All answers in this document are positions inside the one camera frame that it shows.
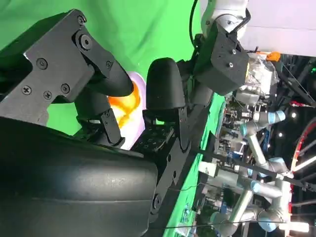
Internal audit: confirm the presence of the green table cloth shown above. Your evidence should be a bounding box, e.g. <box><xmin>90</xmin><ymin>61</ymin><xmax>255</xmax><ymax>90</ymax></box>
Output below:
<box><xmin>0</xmin><ymin>0</ymin><xmax>227</xmax><ymax>237</ymax></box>

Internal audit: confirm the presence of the clear plastic bag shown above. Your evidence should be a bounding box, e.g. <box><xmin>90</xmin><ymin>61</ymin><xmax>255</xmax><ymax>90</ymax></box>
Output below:
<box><xmin>246</xmin><ymin>55</ymin><xmax>279</xmax><ymax>99</ymax></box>

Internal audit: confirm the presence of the orange white toy bread roll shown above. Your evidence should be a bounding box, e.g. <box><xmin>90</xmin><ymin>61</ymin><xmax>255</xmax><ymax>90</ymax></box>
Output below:
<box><xmin>108</xmin><ymin>83</ymin><xmax>142</xmax><ymax>129</ymax></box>

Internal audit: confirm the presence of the lilac plate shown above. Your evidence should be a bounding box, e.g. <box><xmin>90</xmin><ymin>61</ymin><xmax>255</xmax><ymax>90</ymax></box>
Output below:
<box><xmin>120</xmin><ymin>71</ymin><xmax>147</xmax><ymax>151</ymax></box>

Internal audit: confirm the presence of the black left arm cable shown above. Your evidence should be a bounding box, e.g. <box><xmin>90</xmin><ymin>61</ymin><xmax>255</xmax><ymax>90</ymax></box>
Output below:
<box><xmin>189</xmin><ymin>0</ymin><xmax>199</xmax><ymax>47</ymax></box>

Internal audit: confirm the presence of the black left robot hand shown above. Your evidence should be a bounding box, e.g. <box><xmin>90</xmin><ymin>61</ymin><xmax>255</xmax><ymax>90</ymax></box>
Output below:
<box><xmin>176</xmin><ymin>58</ymin><xmax>215</xmax><ymax>106</ymax></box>

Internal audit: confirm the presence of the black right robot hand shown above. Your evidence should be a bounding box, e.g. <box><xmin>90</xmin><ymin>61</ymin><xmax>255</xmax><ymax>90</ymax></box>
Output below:
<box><xmin>0</xmin><ymin>8</ymin><xmax>216</xmax><ymax>237</ymax></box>

